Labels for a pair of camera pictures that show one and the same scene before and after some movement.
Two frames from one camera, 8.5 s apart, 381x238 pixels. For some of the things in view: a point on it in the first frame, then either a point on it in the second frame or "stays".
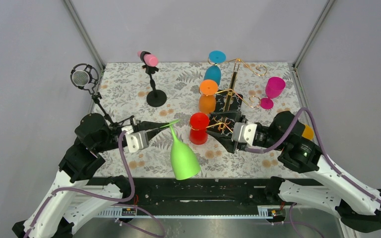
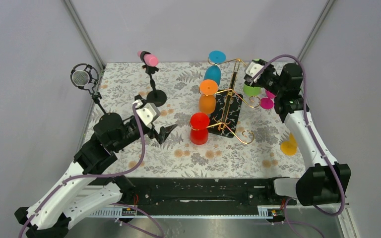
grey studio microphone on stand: [84, 76] stays
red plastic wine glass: [199, 122] stays
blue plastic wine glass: [214, 72] stays
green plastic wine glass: [184, 162] -> [251, 91]
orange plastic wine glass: [208, 89] stays
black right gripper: [231, 130] -> [260, 78]
